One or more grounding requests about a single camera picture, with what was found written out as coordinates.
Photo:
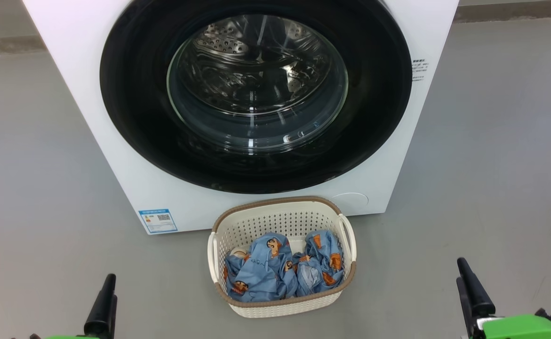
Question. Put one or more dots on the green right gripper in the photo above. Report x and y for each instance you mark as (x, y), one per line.
(524, 327)

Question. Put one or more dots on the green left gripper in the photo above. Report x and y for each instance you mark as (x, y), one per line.
(73, 337)

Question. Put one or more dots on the blue cartoon print garment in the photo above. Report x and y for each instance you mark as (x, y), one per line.
(322, 261)
(261, 270)

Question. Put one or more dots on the washing machine glass door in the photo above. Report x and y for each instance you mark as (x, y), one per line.
(139, 117)

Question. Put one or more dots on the white front-load washing machine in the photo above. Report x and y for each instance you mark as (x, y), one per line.
(91, 117)

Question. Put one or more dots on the steel washing machine drum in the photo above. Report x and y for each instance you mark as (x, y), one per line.
(256, 66)

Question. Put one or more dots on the blue energy label sticker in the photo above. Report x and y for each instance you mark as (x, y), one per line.
(158, 221)

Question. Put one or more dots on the round drain filter cover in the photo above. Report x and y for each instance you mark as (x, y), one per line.
(350, 202)

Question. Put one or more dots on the cream perforated laundry basket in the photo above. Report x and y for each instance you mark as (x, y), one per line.
(284, 219)

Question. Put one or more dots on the small printed text label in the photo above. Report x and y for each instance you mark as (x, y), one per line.
(419, 70)

